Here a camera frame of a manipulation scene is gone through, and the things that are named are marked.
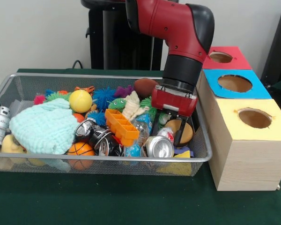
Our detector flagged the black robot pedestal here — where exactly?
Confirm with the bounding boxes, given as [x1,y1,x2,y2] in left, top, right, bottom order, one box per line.
[81,0,169,70]

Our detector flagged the wooden box with three holes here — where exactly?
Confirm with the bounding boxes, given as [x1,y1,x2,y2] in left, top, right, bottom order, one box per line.
[195,45,281,192]

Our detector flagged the silver toy robot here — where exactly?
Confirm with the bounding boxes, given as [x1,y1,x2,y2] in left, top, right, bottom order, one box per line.
[0,105,11,146]

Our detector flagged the brown toy football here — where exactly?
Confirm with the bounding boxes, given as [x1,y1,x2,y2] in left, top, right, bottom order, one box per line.
[133,78,160,99]

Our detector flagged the orange toy basketball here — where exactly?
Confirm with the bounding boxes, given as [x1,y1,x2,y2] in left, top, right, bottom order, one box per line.
[67,142,96,171]

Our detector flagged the tan round sponge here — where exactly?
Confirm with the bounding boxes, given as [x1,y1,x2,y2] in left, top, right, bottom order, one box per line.
[165,119,194,143]

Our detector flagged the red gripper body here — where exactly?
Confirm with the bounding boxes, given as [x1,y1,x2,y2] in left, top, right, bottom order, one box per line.
[151,84,199,117]

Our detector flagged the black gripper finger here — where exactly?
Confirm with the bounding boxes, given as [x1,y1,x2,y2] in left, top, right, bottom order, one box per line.
[174,116,190,146]
[151,108,163,136]

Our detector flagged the yellow ball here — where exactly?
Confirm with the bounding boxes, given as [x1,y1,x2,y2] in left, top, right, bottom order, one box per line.
[68,90,93,113]

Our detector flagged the green spiky ball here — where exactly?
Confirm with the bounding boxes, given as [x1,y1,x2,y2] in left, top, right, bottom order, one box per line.
[140,96,171,125]

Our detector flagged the mint knitted cloth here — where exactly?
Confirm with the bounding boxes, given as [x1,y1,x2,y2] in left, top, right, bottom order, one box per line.
[8,97,81,155]

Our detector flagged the orange ice cube tray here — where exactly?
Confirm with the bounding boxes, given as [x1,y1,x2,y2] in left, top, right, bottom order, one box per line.
[104,108,141,147]

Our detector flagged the wire mesh bin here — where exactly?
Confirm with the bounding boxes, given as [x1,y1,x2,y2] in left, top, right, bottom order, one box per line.
[0,72,213,177]

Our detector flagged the white red wrapper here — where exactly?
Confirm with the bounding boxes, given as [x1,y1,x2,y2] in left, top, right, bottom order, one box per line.
[157,127,175,143]

